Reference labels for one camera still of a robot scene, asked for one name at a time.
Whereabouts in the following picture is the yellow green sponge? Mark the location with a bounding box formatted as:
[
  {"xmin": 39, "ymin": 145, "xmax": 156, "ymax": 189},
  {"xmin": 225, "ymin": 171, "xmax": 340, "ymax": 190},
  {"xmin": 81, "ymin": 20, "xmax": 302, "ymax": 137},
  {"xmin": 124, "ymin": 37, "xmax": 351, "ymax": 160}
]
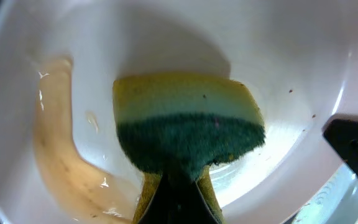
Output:
[{"xmin": 112, "ymin": 73, "xmax": 266, "ymax": 224}]

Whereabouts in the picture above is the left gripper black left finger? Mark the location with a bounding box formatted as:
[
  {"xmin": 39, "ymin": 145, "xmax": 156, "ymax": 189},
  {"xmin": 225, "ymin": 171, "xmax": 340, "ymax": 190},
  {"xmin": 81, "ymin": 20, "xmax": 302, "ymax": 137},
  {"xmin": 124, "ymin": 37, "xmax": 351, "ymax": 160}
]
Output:
[{"xmin": 137, "ymin": 169, "xmax": 219, "ymax": 224}]

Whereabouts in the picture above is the light blue plate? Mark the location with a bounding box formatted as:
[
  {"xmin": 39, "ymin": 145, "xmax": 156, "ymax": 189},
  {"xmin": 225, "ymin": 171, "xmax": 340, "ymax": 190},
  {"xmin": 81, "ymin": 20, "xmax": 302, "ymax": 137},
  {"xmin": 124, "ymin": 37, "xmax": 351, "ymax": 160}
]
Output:
[{"xmin": 287, "ymin": 164, "xmax": 358, "ymax": 224}]

